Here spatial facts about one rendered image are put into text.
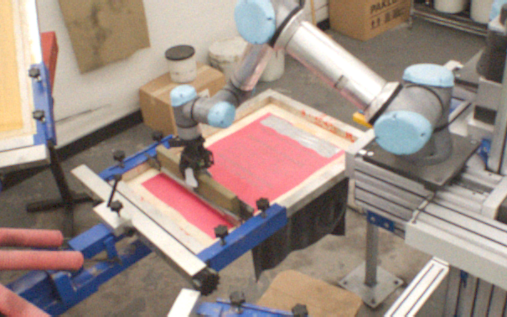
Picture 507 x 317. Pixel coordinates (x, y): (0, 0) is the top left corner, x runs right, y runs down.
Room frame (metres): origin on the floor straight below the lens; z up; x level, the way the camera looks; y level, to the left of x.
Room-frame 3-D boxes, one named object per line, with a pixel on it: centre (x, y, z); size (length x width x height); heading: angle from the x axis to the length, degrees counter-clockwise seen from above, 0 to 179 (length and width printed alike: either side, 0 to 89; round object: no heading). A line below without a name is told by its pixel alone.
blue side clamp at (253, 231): (1.29, 0.05, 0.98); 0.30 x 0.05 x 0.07; 128
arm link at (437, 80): (1.24, -0.44, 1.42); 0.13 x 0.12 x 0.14; 145
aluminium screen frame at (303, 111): (1.66, 0.03, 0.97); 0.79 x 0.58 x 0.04; 128
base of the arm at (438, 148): (1.25, -0.45, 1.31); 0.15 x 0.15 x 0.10
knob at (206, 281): (1.11, 0.17, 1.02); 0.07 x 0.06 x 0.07; 128
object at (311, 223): (1.55, -0.13, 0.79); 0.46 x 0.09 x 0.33; 128
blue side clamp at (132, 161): (1.73, 0.39, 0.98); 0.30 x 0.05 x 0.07; 128
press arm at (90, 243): (1.32, 0.47, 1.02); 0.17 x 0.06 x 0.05; 128
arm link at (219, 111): (1.47, 0.08, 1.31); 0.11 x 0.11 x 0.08; 55
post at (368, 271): (1.91, -0.49, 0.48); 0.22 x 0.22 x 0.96; 38
